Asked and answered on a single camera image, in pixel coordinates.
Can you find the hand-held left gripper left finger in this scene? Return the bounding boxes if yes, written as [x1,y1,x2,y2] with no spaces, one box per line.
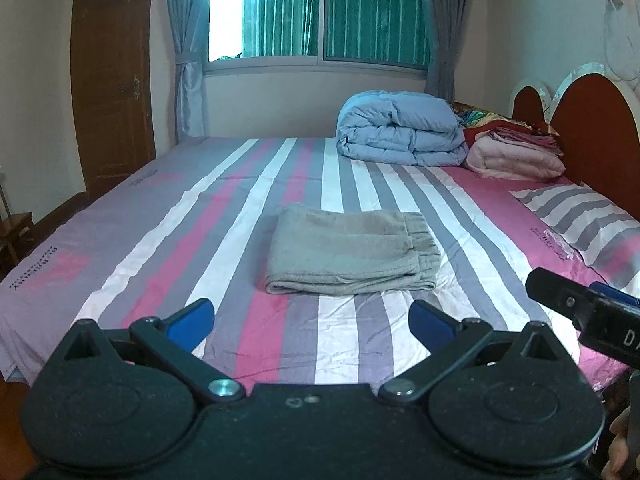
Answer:
[60,298,246,406]

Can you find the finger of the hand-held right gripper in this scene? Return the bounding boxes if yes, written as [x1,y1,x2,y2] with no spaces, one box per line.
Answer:
[525,267,597,331]
[588,282,640,307]

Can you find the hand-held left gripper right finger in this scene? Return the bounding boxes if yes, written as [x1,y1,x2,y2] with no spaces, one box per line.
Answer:
[378,301,573,406]

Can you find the grey pants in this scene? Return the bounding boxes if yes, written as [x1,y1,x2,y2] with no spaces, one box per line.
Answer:
[264,203,442,296]

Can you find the person's right hand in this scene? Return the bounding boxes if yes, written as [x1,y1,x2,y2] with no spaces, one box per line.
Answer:
[600,407,640,480]

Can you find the striped pillow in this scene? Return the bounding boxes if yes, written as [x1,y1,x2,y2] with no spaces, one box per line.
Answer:
[509,183,640,292]

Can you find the bed with striped sheet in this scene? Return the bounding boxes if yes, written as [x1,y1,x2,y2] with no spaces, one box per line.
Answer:
[0,135,640,392]

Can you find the folded pink blanket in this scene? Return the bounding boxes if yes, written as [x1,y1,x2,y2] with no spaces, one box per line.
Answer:
[465,132,567,181]

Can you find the wooden headboard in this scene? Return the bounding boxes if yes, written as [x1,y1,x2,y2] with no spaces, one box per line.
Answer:
[510,61,640,213]

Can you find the folded colourful red cloth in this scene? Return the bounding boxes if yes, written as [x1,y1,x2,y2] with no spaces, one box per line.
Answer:
[449,101,562,150]

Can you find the small wooden stool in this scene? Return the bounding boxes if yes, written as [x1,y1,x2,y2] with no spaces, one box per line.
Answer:
[0,212,37,275]

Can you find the folded blue duvet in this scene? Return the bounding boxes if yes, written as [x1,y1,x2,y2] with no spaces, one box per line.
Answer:
[335,89,471,167]

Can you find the grey curtain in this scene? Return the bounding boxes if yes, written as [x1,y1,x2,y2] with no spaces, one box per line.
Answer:
[164,0,212,139]
[417,0,474,102]

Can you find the window with green grille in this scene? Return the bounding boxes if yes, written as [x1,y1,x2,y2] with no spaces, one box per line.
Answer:
[206,0,434,79]

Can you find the white wall hanging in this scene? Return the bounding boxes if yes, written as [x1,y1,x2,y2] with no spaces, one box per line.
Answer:
[599,0,640,83]

